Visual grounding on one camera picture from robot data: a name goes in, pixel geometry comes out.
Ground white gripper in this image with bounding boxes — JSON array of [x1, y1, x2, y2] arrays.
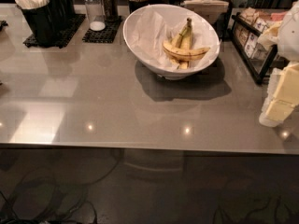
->
[[258, 0, 299, 127]]

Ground white tilted bowl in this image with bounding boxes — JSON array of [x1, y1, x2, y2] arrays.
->
[[123, 4, 221, 80]]

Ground white paper bowl liner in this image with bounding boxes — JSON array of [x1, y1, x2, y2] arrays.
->
[[123, 5, 221, 77]]

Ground black condiment packet rack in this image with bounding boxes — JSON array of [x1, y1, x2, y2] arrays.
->
[[228, 7, 287, 85]]

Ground right black rubber mat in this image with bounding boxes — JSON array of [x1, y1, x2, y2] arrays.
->
[[82, 17, 122, 43]]

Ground black rubber mat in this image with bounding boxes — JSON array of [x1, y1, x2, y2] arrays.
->
[[23, 14, 86, 49], [82, 17, 122, 43]]

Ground glass pepper shaker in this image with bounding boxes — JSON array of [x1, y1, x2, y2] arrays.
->
[[102, 0, 119, 22]]

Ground glass salt shaker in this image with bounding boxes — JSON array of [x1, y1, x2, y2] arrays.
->
[[84, 0, 106, 32]]

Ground left black rubber mat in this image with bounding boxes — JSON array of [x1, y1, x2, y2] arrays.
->
[[23, 14, 86, 49]]

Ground rear black cutlery holder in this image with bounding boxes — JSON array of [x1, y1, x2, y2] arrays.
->
[[49, 0, 75, 31]]

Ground black cutlery holder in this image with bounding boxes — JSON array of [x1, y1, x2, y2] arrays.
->
[[49, 0, 75, 31], [21, 5, 57, 47]]

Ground front black cutlery holder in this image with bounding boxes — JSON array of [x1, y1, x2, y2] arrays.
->
[[21, 5, 57, 47]]

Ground black cables on floor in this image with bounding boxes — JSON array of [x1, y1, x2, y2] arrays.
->
[[0, 149, 125, 224]]

